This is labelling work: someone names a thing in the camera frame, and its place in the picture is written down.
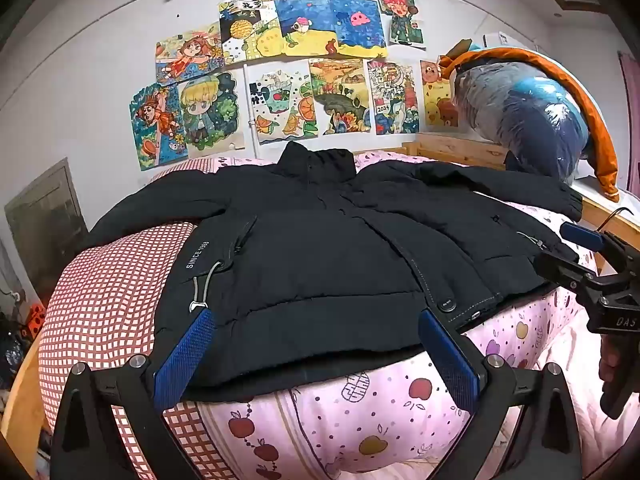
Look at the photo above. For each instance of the black padded jacket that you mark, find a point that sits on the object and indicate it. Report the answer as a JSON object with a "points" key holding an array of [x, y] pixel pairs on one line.
{"points": [[325, 260]]}

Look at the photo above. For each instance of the landscape turtle drawing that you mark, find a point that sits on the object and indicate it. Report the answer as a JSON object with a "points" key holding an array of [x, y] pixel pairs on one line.
{"points": [[340, 95]]}

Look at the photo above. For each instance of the plastic bag of clothes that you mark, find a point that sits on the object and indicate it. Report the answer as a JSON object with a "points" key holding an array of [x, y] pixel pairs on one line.
{"points": [[520, 115]]}

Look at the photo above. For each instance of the wooden bed frame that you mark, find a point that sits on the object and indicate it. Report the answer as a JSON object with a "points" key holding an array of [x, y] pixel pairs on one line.
{"points": [[450, 150]]}

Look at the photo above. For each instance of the orange-haired girl drawing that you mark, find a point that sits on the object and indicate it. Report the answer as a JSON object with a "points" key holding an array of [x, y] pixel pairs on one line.
{"points": [[192, 55]]}

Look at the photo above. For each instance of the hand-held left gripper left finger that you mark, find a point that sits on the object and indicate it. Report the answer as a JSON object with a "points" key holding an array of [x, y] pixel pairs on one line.
{"points": [[182, 360]]}

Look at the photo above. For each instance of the pineapple and dots drawing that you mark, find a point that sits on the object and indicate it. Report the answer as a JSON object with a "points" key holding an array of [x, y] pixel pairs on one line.
{"points": [[247, 30]]}

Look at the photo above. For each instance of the orange cloth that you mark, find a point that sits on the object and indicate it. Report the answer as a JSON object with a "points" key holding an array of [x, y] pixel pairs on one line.
{"points": [[597, 130]]}

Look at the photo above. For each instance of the town buildings drawing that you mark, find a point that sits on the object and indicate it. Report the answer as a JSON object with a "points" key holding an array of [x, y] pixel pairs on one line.
{"points": [[392, 95]]}

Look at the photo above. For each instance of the blue sea fish drawing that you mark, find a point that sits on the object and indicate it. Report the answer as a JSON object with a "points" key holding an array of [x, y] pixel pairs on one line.
{"points": [[302, 25]]}

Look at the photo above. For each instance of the turtles and cup drawing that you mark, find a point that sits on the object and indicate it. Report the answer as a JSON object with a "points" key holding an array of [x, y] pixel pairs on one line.
{"points": [[282, 102]]}

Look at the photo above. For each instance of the pink curtain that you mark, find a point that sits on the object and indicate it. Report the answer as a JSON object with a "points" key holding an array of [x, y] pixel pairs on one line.
{"points": [[629, 85]]}

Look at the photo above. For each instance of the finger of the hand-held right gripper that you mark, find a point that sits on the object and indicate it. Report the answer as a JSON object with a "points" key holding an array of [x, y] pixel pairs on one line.
{"points": [[580, 234], [560, 266]]}

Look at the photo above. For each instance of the red checked bedsheet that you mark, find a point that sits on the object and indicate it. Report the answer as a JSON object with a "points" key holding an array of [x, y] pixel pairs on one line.
{"points": [[110, 285]]}

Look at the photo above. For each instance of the grey wall panel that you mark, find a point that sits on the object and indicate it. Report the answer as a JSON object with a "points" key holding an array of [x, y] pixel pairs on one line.
{"points": [[45, 220]]}

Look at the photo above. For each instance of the pink apple-print quilt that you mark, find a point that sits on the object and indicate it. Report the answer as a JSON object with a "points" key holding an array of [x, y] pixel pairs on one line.
{"points": [[350, 425]]}

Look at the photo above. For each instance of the red-haired boy drawing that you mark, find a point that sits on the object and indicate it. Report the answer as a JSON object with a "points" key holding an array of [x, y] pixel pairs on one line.
{"points": [[400, 17]]}

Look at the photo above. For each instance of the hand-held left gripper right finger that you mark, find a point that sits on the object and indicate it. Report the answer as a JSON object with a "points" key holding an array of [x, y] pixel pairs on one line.
{"points": [[450, 360]]}

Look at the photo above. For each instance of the blue sea pink blob drawing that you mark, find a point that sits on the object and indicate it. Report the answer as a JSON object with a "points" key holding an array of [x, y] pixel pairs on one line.
{"points": [[357, 25]]}

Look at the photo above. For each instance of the blond child drawing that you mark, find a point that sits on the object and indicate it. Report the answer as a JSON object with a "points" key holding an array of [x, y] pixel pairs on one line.
{"points": [[210, 110]]}

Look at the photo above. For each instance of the dark clutter pile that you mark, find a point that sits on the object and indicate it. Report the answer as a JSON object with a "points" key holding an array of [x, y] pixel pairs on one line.
{"points": [[12, 350]]}

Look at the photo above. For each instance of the person's right hand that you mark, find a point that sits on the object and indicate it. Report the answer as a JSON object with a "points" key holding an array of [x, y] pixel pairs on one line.
{"points": [[610, 360]]}

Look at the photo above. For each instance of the swinging girl drawing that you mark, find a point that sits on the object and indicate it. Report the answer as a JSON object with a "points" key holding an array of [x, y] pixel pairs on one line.
{"points": [[157, 125]]}

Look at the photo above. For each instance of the orange toy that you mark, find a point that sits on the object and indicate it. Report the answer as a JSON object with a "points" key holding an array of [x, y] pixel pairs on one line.
{"points": [[37, 317]]}

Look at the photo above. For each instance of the brown bears drawing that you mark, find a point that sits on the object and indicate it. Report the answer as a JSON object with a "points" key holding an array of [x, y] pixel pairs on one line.
{"points": [[437, 100]]}

